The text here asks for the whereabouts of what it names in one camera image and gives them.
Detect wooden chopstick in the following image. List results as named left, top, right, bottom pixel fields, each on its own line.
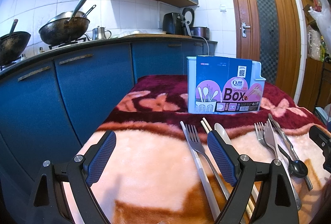
left=201, top=118, right=254, bottom=219
left=201, top=118, right=259, bottom=211

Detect black spoon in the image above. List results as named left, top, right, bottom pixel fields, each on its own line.
left=278, top=145, right=308, bottom=178

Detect silver table knife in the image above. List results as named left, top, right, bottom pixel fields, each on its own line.
left=264, top=119, right=285, bottom=164

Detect silver fork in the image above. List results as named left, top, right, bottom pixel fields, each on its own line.
left=255, top=122, right=302, bottom=211
left=185, top=124, right=230, bottom=200

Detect white spoon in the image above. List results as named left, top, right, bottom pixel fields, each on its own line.
left=214, top=123, right=232, bottom=145

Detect wooden shelf unit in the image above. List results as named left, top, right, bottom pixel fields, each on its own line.
left=290, top=0, right=331, bottom=113

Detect blue base cabinets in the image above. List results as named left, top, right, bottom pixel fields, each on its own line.
left=1, top=38, right=216, bottom=223

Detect red floral blanket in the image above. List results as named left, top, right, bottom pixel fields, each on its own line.
left=80, top=75, right=330, bottom=223

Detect blue utensil organizer box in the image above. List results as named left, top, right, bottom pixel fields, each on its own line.
left=187, top=55, right=265, bottom=114

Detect white plastic bag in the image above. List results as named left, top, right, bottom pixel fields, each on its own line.
left=309, top=3, right=331, bottom=50

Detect wooden door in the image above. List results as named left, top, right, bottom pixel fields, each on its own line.
left=233, top=0, right=301, bottom=97

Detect small black wok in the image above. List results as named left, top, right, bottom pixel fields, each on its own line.
left=0, top=19, right=31, bottom=67

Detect gas stove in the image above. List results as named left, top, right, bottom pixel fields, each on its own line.
left=48, top=37, right=86, bottom=50

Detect large black wok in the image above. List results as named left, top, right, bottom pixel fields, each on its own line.
left=39, top=0, right=90, bottom=46

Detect steel kettle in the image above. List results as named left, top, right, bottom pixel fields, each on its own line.
left=92, top=26, right=112, bottom=40

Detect rice cooker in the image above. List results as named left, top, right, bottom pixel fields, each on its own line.
left=182, top=7, right=210, bottom=40

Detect black air fryer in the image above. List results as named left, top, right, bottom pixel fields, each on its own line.
left=162, top=12, right=190, bottom=36

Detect wooden cutting board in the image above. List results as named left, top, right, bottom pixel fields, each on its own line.
left=123, top=33, right=192, bottom=39

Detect white power cable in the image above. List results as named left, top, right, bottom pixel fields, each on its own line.
left=192, top=35, right=210, bottom=57

